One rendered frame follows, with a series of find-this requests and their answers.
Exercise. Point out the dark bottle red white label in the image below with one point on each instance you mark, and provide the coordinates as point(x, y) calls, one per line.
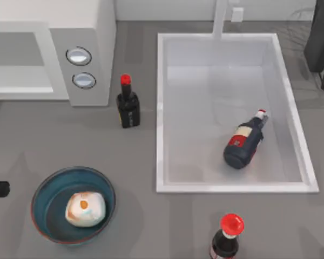
point(243, 143)

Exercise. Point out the white wall socket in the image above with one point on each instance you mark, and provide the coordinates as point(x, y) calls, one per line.
point(237, 14)

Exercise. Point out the blue bowl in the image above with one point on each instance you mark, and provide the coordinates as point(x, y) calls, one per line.
point(51, 197)

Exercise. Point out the white round bread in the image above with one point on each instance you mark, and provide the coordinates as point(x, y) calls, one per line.
point(86, 210)

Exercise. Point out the small microwave knob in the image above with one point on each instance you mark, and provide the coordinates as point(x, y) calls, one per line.
point(84, 80)

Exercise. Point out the dark round bottle red cap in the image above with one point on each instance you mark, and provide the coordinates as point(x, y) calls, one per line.
point(226, 237)

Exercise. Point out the square black bottle red cap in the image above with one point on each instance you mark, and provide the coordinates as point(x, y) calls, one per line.
point(128, 109)

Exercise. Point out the white sink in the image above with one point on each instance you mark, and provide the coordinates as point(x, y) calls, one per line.
point(226, 108)

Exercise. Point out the pale microwave oven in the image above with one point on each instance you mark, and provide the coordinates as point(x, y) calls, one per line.
point(97, 40)

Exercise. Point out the large microwave knob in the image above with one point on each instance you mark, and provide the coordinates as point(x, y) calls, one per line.
point(78, 55)

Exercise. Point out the white tall tap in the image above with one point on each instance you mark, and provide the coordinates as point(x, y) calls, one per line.
point(218, 19)

